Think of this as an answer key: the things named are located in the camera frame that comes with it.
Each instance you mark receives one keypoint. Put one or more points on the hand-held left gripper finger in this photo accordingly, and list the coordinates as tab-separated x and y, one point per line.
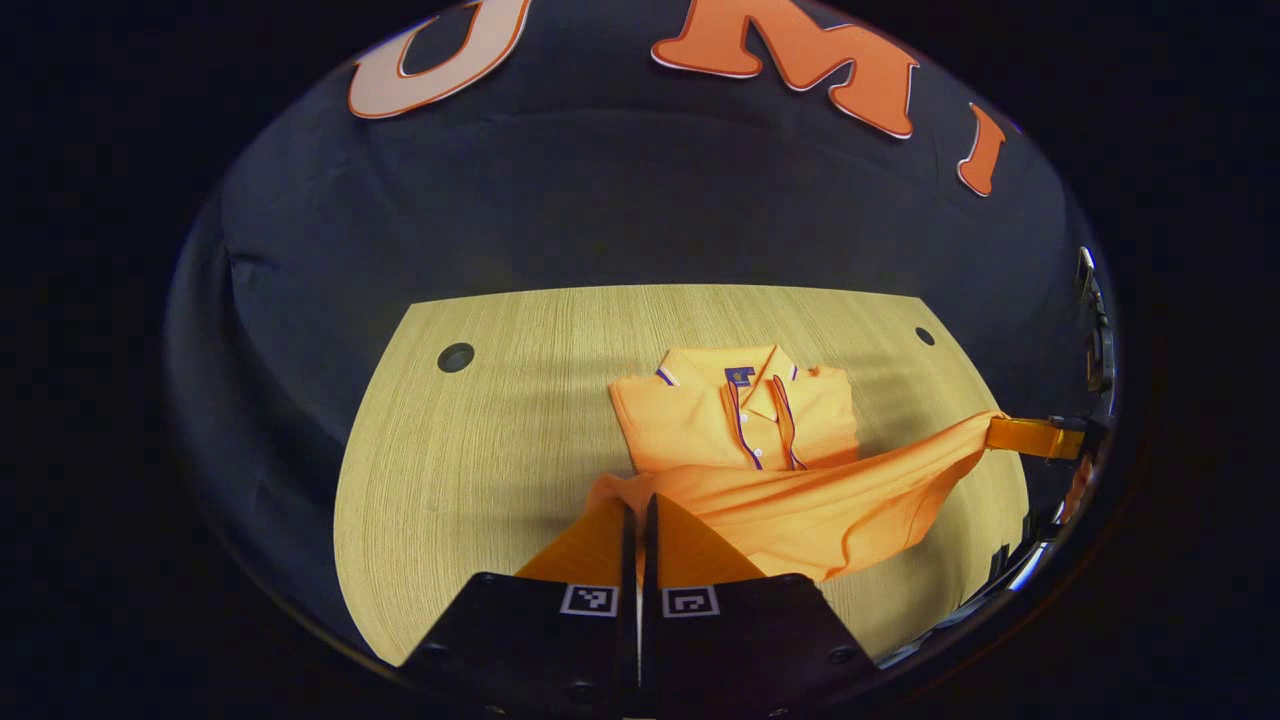
649	560
630	560

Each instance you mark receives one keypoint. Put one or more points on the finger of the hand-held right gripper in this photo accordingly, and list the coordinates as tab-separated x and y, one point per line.
1030	437

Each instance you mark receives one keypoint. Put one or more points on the orange T-shirt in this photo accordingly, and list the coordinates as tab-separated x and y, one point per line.
780	500

